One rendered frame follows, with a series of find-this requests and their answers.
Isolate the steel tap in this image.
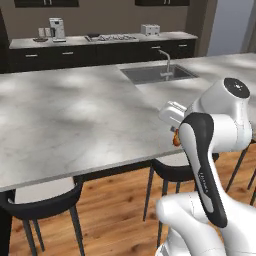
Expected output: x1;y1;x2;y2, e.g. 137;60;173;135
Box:
157;49;174;81

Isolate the orange food item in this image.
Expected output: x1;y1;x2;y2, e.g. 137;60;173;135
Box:
171;129;183;148

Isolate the black stool with white seat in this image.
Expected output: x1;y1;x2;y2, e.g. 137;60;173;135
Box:
142;151;221;249
0;175;86;256
225;139;256;206

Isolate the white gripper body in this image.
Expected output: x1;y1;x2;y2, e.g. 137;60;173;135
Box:
158;100;188;130

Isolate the steel sink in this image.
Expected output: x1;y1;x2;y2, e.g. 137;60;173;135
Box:
120;64;199;86

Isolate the white toaster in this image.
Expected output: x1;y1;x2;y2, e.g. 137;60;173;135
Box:
140;23;161;37

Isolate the black base cupboard run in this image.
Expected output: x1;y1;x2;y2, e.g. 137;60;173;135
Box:
8;38;198;74

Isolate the grey hob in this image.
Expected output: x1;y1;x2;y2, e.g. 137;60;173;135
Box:
84;33;140;43

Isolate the black wall cupboard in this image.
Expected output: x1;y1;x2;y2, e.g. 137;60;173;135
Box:
13;0;80;9
134;0;191;7

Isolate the white coffee machine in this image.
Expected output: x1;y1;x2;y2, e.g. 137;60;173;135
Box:
48;17;67;43

